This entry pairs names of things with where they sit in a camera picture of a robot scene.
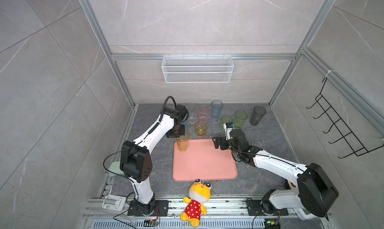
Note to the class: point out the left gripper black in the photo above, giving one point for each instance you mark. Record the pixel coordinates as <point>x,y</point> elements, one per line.
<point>170,135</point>

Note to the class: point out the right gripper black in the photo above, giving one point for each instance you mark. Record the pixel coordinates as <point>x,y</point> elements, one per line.
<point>222,139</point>

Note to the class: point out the tall amber glass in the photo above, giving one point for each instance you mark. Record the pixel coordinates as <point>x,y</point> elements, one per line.
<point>183,141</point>

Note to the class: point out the clear glass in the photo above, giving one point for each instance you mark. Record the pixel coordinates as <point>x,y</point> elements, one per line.
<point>192,120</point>

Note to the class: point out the pink plastic tray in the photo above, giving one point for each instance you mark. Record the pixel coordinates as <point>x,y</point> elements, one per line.
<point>203,161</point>

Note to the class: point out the blue tall glass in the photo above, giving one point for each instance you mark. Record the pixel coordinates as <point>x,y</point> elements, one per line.
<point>216,108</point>

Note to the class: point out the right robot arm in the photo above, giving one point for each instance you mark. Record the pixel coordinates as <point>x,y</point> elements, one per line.
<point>313,193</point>

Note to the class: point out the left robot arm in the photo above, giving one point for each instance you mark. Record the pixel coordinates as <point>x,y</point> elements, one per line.
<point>136,162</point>

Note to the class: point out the short amber glass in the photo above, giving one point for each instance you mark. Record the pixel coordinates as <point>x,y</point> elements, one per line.
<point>200,129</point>

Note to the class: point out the small green glass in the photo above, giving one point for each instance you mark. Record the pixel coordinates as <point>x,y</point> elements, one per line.
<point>224,120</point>

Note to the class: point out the tall green glass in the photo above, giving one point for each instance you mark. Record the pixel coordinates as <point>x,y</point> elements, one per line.
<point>240,118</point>

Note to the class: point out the pink glass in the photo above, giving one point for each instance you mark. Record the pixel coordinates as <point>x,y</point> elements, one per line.
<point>203,114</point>

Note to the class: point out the dark grey glass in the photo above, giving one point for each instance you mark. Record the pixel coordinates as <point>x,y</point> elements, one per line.
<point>257,115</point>

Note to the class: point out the yellow plush toy red dress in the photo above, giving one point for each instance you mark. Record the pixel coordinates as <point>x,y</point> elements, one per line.
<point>199,194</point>

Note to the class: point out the small plush doll striped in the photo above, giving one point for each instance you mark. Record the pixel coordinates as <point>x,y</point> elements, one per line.
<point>290,185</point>

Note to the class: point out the green sponge box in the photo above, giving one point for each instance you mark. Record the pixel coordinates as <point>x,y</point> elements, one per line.
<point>114,169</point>

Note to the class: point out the white digital scale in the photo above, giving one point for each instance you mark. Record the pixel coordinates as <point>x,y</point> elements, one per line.
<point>304,214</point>

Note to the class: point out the white clip device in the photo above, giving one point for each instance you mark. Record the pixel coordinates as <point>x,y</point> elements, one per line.
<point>114,203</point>

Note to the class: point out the white wire mesh basket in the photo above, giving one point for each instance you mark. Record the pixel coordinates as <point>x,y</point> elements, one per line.
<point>197,69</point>

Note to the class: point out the black wire hook rack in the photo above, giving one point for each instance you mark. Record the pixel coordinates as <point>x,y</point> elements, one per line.
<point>345,133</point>

